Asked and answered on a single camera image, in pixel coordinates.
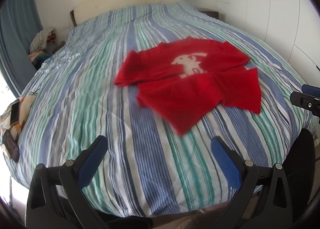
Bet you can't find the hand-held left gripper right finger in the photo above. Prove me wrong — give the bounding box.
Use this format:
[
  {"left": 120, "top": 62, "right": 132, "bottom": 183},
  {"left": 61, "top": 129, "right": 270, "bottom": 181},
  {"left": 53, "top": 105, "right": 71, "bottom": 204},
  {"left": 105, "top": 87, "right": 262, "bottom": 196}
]
[{"left": 211, "top": 136, "right": 292, "bottom": 229}]

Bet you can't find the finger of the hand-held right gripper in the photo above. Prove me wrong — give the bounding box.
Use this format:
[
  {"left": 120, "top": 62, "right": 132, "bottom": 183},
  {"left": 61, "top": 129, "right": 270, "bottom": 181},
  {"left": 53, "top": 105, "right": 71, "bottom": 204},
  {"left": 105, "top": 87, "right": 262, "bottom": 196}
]
[
  {"left": 301, "top": 84, "right": 320, "bottom": 95},
  {"left": 290, "top": 91, "right": 320, "bottom": 117}
]

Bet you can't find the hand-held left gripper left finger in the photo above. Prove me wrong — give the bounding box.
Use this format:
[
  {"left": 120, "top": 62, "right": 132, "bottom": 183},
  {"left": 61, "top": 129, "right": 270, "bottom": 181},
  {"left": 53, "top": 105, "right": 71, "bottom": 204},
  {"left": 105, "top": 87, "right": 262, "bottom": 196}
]
[{"left": 26, "top": 135, "right": 110, "bottom": 229}]

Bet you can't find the red knit sweater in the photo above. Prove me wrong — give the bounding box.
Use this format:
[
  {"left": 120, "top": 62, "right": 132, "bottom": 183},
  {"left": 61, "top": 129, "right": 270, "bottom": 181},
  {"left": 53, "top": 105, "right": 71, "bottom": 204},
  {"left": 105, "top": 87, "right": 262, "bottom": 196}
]
[{"left": 114, "top": 39, "right": 262, "bottom": 136}]

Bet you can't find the pile of clothes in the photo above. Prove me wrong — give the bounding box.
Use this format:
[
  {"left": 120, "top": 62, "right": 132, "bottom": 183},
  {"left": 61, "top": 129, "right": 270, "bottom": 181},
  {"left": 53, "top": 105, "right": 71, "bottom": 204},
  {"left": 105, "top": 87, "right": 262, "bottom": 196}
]
[{"left": 28, "top": 27, "right": 57, "bottom": 64}]

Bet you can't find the dark cloth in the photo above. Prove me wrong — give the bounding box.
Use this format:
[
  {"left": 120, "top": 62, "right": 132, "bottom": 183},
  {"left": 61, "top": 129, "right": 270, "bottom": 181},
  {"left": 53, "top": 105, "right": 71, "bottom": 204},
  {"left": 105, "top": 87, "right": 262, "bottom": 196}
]
[{"left": 281, "top": 127, "right": 316, "bottom": 194}]

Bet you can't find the striped bed cover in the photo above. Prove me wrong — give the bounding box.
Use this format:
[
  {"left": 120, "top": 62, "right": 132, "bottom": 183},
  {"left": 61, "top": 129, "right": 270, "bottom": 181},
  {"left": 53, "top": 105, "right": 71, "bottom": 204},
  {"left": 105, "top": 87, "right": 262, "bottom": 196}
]
[{"left": 5, "top": 2, "right": 317, "bottom": 219}]

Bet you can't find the dark wallet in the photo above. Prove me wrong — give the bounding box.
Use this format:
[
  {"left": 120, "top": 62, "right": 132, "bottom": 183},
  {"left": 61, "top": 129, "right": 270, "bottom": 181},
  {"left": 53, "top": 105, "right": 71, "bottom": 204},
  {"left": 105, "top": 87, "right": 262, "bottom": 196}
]
[{"left": 2, "top": 130, "right": 20, "bottom": 162}]

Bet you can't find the patterned cloth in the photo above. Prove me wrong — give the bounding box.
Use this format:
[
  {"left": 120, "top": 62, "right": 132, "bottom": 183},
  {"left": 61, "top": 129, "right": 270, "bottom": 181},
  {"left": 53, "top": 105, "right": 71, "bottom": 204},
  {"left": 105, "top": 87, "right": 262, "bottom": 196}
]
[{"left": 0, "top": 95, "right": 37, "bottom": 144}]

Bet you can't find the white wardrobe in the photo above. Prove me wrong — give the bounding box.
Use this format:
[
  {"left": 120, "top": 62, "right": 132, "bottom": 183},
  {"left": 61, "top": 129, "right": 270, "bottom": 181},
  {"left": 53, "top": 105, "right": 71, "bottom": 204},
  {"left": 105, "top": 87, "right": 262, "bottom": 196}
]
[{"left": 217, "top": 0, "right": 320, "bottom": 70}]

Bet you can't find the smartphone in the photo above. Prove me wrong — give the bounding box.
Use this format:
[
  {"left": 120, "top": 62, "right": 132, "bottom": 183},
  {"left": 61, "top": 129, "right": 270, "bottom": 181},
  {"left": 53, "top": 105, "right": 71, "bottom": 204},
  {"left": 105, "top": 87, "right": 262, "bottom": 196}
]
[{"left": 9, "top": 101, "right": 21, "bottom": 125}]

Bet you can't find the dark wooden nightstand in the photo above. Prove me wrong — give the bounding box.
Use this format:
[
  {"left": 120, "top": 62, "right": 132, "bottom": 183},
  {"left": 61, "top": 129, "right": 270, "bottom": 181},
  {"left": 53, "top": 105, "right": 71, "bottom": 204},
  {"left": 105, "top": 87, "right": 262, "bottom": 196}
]
[{"left": 200, "top": 10, "right": 219, "bottom": 19}]

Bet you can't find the blue curtain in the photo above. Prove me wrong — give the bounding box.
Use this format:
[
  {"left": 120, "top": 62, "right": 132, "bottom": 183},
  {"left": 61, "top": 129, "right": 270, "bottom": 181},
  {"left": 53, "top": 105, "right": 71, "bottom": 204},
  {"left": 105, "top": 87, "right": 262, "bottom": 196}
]
[{"left": 0, "top": 0, "right": 43, "bottom": 97}]

